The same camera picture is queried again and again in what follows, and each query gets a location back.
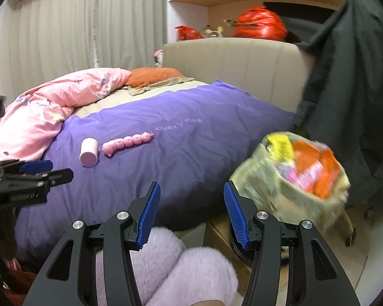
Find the pink printed duvet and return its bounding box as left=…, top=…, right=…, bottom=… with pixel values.
left=0, top=68, right=132, bottom=163

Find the large red plastic bag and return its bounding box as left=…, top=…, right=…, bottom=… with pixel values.
left=233, top=6, right=288, bottom=42

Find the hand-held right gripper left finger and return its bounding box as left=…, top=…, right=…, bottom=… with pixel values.
left=22, top=181, right=162, bottom=306

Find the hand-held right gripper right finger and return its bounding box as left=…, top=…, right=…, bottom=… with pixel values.
left=223, top=180, right=361, bottom=306

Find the wooden wheeled chair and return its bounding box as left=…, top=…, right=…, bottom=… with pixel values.
left=338, top=204, right=375, bottom=247

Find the beige padded headboard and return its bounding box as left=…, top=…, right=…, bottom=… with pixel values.
left=163, top=37, right=310, bottom=113

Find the dark jacket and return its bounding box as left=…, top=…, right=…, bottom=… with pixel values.
left=292, top=0, right=383, bottom=211

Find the beige bed sheet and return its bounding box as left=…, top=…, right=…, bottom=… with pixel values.
left=73, top=81, right=211, bottom=117

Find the orange pillow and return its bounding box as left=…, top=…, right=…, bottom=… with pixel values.
left=125, top=67, right=186, bottom=88

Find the yellow eared toy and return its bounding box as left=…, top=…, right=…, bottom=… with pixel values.
left=204, top=24, right=224, bottom=39

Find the pink white cylinder container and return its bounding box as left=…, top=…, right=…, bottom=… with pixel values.
left=79, top=138, right=99, bottom=167

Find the beige cloth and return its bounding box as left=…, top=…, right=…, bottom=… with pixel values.
left=125, top=77, right=195, bottom=96

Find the pink caterpillar toy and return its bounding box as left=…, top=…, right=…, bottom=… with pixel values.
left=101, top=131, right=155, bottom=158

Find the yellow snack packet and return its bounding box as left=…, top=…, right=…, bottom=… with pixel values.
left=265, top=134, right=295, bottom=166

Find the purple blanket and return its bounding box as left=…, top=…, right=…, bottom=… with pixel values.
left=14, top=80, right=296, bottom=262

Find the grey pleated curtain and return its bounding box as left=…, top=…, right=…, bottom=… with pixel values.
left=0, top=0, right=168, bottom=103

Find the orange snack packet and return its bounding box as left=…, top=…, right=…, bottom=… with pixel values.
left=292, top=140, right=342, bottom=200

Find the small red plastic bag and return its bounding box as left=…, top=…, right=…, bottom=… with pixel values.
left=175, top=25, right=204, bottom=41

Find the yellow plastic bag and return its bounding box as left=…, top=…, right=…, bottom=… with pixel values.
left=229, top=132, right=352, bottom=233

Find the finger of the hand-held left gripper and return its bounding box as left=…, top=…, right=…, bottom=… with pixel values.
left=19, top=160, right=54, bottom=174
left=35, top=168, right=74, bottom=185

